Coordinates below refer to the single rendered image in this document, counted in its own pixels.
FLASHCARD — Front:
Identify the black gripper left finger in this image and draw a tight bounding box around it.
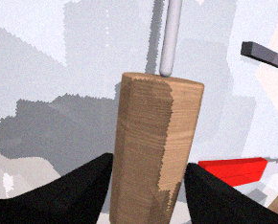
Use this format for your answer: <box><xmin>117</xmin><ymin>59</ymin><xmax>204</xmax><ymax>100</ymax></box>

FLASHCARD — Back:
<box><xmin>0</xmin><ymin>153</ymin><xmax>113</xmax><ymax>224</ymax></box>

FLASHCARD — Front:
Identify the wooden tool handle with grey metal shaft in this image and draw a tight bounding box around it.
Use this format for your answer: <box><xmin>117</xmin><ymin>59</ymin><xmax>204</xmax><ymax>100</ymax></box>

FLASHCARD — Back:
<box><xmin>108</xmin><ymin>0</ymin><xmax>205</xmax><ymax>224</ymax></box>

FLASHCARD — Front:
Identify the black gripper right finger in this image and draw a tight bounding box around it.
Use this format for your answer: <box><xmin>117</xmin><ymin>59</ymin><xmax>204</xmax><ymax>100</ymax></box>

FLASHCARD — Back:
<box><xmin>184</xmin><ymin>162</ymin><xmax>278</xmax><ymax>224</ymax></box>

